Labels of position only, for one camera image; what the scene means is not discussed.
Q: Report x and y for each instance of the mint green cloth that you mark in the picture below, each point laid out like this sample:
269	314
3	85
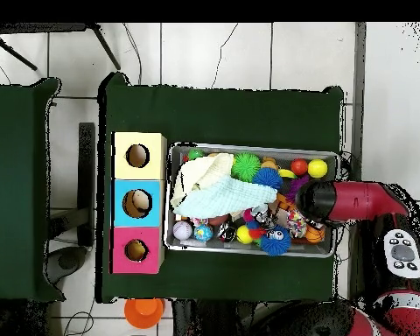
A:
227	199

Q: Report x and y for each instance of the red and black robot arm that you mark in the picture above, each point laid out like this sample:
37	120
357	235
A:
353	201

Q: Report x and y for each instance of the silver mesh bin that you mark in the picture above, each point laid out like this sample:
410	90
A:
210	249

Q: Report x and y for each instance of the wooden box with three holes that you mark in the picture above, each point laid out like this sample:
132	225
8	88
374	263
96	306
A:
138	267

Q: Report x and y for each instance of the cream cloth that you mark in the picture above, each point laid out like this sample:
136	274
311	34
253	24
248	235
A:
199	171

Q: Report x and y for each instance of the green spiky ball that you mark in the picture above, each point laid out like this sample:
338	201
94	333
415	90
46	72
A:
245	167

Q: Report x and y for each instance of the globe print ball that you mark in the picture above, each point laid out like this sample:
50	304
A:
203	233

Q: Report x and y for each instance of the white baseball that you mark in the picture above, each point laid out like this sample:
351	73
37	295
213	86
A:
182	230

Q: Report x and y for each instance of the blue spiky ball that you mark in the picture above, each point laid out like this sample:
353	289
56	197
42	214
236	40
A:
267	177

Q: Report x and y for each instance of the small yellow ball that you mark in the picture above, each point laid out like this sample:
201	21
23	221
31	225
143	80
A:
244	234

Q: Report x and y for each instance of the dark green table cloth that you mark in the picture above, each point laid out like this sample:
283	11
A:
213	115

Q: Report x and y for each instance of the purple spiky ball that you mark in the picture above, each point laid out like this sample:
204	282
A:
295	185

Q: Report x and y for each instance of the blue fuzzy ball with eyes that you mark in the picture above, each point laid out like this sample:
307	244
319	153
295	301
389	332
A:
276	242

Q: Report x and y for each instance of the red orange ball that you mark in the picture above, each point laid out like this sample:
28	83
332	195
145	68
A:
299	166

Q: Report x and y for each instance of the yellow smooth ball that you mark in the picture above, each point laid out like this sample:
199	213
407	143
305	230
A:
317	168

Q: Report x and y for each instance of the orange basketball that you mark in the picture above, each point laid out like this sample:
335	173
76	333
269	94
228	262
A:
314	235

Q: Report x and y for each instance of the black upright stand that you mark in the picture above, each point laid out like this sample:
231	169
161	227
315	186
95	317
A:
86	175

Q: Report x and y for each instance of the orange cone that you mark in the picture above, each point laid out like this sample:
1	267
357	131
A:
143	313

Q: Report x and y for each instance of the grey round stand base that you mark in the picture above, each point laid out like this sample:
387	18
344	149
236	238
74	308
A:
66	262

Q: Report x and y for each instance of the black tripod legs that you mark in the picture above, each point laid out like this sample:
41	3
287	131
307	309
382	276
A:
106	49

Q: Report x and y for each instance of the green cloth covered side table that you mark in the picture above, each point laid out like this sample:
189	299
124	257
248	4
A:
14	192

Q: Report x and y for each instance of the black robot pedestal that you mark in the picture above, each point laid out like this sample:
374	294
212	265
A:
210	320

